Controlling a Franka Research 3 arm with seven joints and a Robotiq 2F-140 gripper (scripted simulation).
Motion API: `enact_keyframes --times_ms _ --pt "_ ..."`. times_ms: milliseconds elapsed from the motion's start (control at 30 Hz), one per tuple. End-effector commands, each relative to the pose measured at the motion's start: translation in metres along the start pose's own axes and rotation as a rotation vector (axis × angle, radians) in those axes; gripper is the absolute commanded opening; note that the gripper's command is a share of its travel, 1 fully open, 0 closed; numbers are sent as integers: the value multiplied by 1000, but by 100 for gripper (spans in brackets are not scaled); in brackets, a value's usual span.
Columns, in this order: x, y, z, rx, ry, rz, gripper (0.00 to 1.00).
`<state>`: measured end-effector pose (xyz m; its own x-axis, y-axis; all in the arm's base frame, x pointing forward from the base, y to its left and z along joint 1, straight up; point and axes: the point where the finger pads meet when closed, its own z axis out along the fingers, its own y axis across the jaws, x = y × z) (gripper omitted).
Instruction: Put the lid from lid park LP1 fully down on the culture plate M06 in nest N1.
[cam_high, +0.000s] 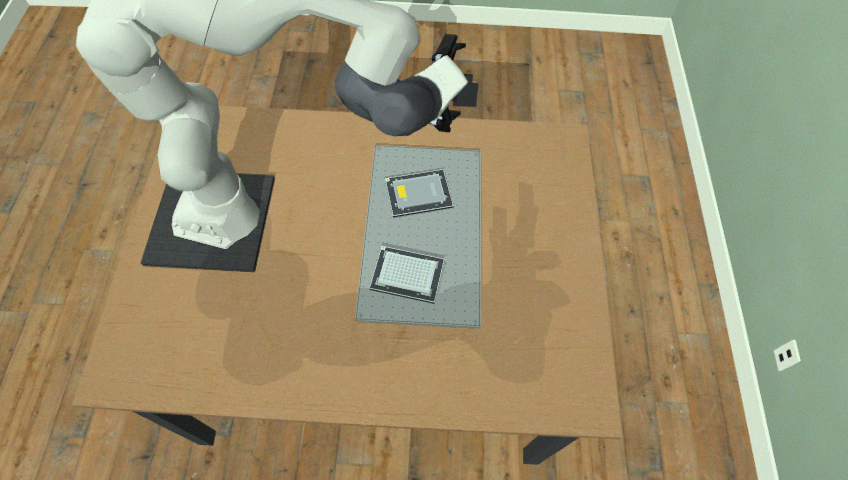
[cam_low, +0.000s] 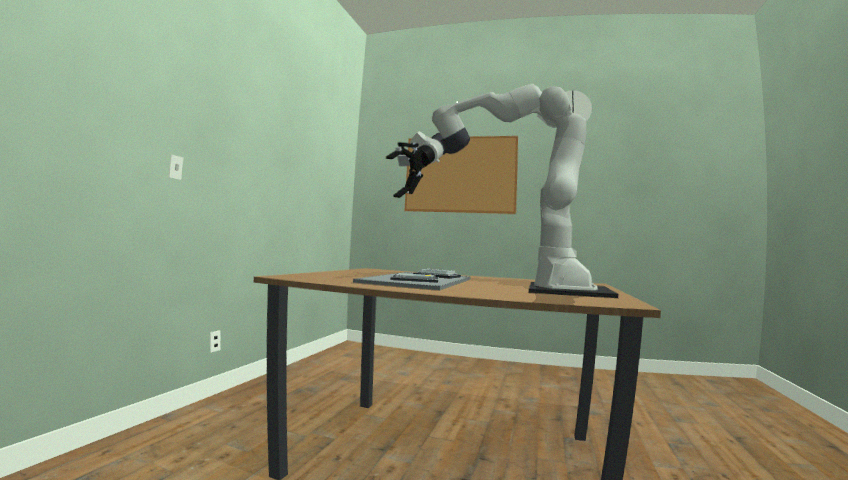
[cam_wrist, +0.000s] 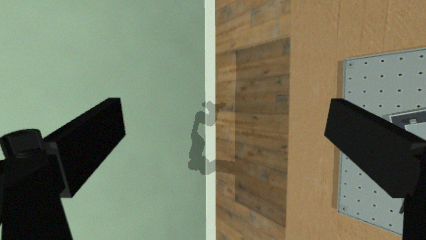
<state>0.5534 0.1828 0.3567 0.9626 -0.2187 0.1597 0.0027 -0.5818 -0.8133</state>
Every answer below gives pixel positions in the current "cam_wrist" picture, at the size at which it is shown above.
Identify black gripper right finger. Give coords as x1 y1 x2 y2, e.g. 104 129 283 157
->
324 98 426 240

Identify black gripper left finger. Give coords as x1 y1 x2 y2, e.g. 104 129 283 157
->
0 98 126 240

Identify grey perforated base plate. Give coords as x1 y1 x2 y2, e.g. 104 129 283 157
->
337 47 426 237

